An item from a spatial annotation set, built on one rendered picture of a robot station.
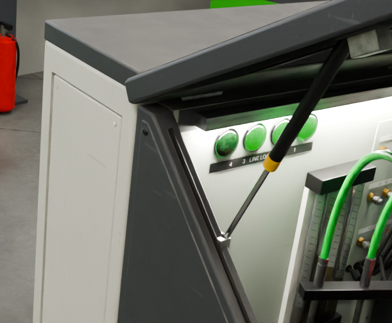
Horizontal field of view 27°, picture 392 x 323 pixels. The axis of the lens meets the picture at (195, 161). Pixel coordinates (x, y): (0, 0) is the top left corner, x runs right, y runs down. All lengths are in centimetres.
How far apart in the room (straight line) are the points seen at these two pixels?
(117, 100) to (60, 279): 42
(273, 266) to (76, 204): 38
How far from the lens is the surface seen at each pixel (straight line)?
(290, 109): 129
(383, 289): 151
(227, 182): 130
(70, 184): 138
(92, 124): 129
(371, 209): 163
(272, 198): 139
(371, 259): 147
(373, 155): 126
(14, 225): 378
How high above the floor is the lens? 186
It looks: 24 degrees down
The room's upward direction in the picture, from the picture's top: 7 degrees clockwise
